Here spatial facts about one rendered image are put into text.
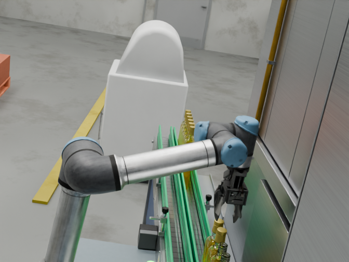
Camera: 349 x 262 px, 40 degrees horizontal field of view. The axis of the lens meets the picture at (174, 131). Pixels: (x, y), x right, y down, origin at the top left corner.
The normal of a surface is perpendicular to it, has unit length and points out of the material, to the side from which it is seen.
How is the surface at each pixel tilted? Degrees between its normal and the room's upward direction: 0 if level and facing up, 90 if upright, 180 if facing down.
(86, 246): 0
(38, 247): 0
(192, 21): 90
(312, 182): 90
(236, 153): 87
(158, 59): 90
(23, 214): 0
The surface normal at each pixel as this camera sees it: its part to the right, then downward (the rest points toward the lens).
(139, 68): 0.04, 0.34
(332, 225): -0.99, -0.13
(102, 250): 0.16, -0.93
